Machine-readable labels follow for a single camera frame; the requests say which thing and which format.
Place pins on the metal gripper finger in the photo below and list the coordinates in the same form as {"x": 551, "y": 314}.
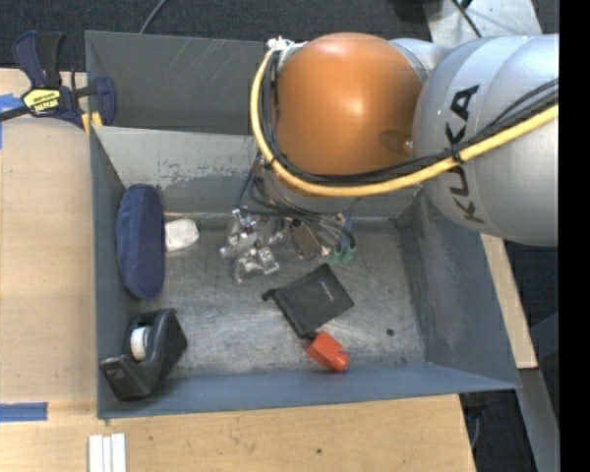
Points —
{"x": 255, "y": 263}
{"x": 241, "y": 231}

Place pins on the grey metal bin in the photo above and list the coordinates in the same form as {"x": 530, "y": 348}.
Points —
{"x": 255, "y": 312}

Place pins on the white crumpled lump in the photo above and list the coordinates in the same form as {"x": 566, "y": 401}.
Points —
{"x": 181, "y": 235}

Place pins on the black fabric pouch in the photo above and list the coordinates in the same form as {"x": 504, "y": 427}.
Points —
{"x": 314, "y": 300}

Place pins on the navy blue oval fabric case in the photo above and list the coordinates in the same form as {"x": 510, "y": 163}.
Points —
{"x": 140, "y": 241}

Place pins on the red-orange plastic block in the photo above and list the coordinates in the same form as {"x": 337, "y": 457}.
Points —
{"x": 327, "y": 351}

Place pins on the black tape dispenser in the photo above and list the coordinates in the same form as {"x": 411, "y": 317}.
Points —
{"x": 152, "y": 357}

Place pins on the pale wood board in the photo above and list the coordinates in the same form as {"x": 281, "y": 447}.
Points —
{"x": 44, "y": 263}

